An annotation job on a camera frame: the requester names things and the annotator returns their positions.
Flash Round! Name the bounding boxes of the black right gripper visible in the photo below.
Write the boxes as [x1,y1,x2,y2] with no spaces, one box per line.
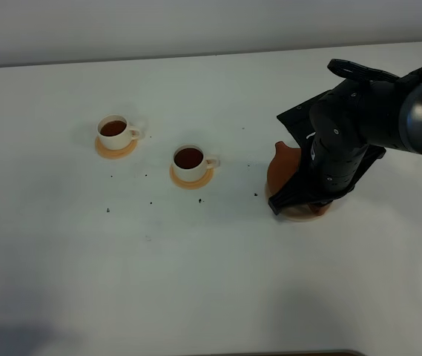
[268,79,415,215]

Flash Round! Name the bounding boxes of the brown clay teapot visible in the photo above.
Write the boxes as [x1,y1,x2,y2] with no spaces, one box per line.
[266,140,330,217]

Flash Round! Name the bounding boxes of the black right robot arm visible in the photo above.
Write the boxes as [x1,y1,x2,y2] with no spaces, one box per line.
[268,68,422,214]

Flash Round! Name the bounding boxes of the beige teapot saucer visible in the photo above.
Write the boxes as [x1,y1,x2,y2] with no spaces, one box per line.
[264,185,334,223]

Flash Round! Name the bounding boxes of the orange coaster middle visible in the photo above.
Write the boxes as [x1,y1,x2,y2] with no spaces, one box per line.
[169,165,214,190]

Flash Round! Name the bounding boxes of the orange coaster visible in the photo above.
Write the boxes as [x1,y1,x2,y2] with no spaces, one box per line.
[95,137,137,159]
[169,165,214,190]

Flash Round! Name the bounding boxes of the white teacup middle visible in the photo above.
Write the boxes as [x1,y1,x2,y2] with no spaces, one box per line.
[171,145,220,182]

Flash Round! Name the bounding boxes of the white teacup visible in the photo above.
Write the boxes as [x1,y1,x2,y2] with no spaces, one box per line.
[171,145,220,182]
[97,115,142,151]

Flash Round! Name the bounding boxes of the orange coaster far left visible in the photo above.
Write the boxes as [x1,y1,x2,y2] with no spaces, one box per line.
[95,137,137,159]

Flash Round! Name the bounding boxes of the white teacup far left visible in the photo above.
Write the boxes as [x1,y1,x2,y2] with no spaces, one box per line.
[97,115,142,151]

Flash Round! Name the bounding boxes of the black camera mount bracket right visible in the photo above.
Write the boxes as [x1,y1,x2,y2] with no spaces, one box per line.
[346,145,386,193]

